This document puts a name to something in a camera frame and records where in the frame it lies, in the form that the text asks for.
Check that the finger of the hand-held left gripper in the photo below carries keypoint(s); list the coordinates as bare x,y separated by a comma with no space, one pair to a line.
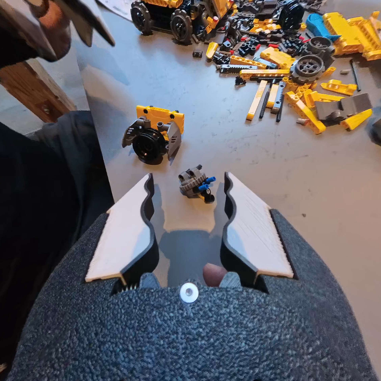
80,23
20,20

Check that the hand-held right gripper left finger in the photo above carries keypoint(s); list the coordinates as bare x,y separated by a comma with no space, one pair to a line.
125,238

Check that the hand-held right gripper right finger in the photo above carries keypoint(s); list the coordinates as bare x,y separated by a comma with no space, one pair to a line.
256,238

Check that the grey toy gear assembly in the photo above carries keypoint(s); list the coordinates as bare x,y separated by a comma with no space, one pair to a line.
190,187

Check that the yellow black toy wheel assembly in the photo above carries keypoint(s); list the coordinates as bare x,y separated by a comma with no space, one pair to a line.
148,145

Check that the grey desk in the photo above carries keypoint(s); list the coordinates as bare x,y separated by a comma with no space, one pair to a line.
268,184

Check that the person's dark trousers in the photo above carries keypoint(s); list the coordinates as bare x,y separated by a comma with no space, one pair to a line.
95,166

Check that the toy vehicle chassis with wheels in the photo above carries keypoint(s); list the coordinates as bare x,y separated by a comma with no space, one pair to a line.
181,26

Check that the small black connector brick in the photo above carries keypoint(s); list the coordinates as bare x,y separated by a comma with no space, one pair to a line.
197,54

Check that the yellow curved panel brick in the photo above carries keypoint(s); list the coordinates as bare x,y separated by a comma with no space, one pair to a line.
212,49

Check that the grey toy battery box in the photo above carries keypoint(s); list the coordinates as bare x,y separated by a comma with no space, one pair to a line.
375,131

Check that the pile of yellow beams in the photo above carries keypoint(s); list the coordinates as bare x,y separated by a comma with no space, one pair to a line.
265,73

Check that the grey curved panel piece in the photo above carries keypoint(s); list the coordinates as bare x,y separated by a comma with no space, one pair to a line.
354,104

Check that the pile of small black bricks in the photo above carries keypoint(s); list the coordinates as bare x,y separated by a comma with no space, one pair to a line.
248,47

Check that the grey toy wheel hub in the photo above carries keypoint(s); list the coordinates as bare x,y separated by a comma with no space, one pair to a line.
320,44
308,67

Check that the black axle rod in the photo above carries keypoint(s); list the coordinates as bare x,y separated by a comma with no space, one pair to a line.
354,74

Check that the black toy tyre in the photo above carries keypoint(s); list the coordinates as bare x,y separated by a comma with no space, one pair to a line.
291,15

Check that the blue curved brick piece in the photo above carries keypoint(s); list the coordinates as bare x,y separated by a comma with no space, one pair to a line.
318,25

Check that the large yellow brick assembly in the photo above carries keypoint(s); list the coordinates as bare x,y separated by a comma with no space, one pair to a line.
351,32

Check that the wooden post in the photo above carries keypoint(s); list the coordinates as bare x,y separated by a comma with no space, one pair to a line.
35,89

